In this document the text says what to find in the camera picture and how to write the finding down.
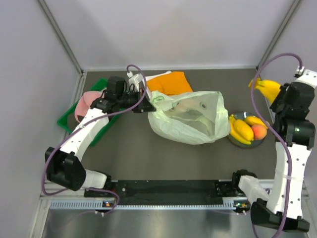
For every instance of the aluminium frame rail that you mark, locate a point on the aluminium frame rail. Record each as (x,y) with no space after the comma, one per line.
(295,4)
(52,21)

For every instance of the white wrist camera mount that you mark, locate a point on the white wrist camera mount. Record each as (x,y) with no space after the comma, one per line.
(135,81)
(306,76)

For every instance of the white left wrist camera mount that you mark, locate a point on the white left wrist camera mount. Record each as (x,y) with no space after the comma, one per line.
(135,81)

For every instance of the yellow mango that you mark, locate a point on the yellow mango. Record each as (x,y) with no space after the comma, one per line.
(243,130)

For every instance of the white paper sheet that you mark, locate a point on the white paper sheet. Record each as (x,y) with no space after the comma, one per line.
(159,83)

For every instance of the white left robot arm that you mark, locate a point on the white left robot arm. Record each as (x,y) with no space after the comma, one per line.
(63,163)

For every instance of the orange folded cloth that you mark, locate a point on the orange folded cloth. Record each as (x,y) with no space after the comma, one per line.
(178,83)

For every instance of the green avocado print plastic bag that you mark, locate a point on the green avocado print plastic bag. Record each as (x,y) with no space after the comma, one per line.
(192,118)

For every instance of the white slotted cable duct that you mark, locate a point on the white slotted cable duct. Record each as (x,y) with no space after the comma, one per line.
(104,205)

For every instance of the yellow banana bunch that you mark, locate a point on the yellow banana bunch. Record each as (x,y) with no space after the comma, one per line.
(268,88)
(235,134)

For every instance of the green plastic tray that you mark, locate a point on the green plastic tray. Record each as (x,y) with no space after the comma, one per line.
(64,121)

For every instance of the aluminium frame rail left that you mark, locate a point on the aluminium frame rail left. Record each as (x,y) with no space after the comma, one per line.
(52,21)

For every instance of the dark teal plate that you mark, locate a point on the dark teal plate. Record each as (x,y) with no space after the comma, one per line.
(251,120)

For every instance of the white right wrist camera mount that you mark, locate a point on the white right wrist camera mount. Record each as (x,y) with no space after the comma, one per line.
(306,76)

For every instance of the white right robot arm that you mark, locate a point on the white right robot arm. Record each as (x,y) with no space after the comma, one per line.
(281,209)

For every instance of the peach fruit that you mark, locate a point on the peach fruit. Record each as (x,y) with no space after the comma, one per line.
(259,131)

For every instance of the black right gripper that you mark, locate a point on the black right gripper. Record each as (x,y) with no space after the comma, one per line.
(284,88)

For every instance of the pink cap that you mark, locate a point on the pink cap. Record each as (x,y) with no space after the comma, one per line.
(84,104)

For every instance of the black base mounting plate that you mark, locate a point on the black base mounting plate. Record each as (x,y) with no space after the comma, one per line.
(174,192)

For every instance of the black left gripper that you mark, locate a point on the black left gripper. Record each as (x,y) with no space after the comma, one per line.
(145,106)

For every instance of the aluminium frame rail right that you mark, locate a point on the aluminium frame rail right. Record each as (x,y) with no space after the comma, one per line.
(295,4)

